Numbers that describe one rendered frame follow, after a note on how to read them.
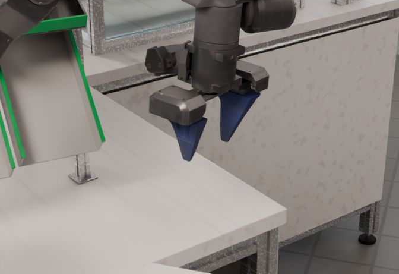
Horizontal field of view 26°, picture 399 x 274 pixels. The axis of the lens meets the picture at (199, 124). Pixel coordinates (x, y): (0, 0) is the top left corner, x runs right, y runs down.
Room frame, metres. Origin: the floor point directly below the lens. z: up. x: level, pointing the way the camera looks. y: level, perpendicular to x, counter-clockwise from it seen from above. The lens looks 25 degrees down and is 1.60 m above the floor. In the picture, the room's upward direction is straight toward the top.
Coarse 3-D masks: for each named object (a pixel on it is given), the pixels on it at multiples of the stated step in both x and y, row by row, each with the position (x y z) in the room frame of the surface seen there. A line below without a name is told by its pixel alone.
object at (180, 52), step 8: (152, 48) 1.02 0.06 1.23; (160, 48) 1.02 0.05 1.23; (168, 48) 1.06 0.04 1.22; (176, 48) 1.05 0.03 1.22; (184, 48) 1.01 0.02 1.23; (152, 56) 1.02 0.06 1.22; (160, 56) 1.01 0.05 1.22; (168, 56) 1.02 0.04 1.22; (176, 56) 1.02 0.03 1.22; (184, 56) 1.01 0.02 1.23; (152, 64) 1.02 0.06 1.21; (160, 64) 1.01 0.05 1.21; (168, 64) 1.02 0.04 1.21; (176, 64) 1.02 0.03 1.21; (184, 64) 1.01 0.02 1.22; (152, 72) 1.02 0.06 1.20; (160, 72) 1.01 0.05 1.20; (168, 72) 1.03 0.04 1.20; (176, 72) 1.02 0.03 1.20; (184, 72) 1.01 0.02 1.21; (184, 80) 1.01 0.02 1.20
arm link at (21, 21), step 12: (0, 0) 0.84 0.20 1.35; (12, 0) 0.84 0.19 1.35; (24, 0) 0.84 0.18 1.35; (60, 0) 0.87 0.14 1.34; (0, 12) 0.83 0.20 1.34; (12, 12) 0.84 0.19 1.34; (24, 12) 0.84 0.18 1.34; (36, 12) 0.85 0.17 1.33; (48, 12) 0.86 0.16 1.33; (0, 24) 0.84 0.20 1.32; (12, 24) 0.84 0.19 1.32; (24, 24) 0.85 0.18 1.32; (36, 24) 0.85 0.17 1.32; (0, 36) 0.84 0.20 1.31; (12, 36) 0.85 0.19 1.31; (0, 48) 0.84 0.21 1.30
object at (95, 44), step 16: (96, 0) 2.01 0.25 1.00; (304, 0) 2.40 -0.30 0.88; (96, 16) 2.01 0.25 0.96; (96, 32) 2.00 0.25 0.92; (144, 32) 2.09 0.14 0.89; (160, 32) 2.11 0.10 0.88; (176, 32) 2.14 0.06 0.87; (192, 32) 2.17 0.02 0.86; (96, 48) 2.00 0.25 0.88; (112, 48) 2.03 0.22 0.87
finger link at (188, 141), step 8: (200, 120) 0.96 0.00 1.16; (176, 128) 0.98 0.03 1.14; (184, 128) 0.98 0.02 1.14; (192, 128) 0.96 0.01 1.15; (200, 128) 0.96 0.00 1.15; (176, 136) 0.98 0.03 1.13; (184, 136) 0.97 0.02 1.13; (192, 136) 0.96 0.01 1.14; (200, 136) 0.97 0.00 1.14; (184, 144) 0.98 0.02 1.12; (192, 144) 0.97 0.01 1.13; (184, 152) 0.98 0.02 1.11; (192, 152) 0.97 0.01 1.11
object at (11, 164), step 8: (0, 112) 1.16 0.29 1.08; (0, 120) 1.16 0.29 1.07; (0, 128) 1.16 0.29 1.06; (0, 136) 1.16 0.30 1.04; (0, 144) 1.17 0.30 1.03; (8, 144) 1.13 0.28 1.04; (0, 152) 1.16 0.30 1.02; (8, 152) 1.12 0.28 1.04; (0, 160) 1.15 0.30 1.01; (8, 160) 1.13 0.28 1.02; (0, 168) 1.14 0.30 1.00; (8, 168) 1.13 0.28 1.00; (0, 176) 1.13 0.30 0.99; (8, 176) 1.13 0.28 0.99
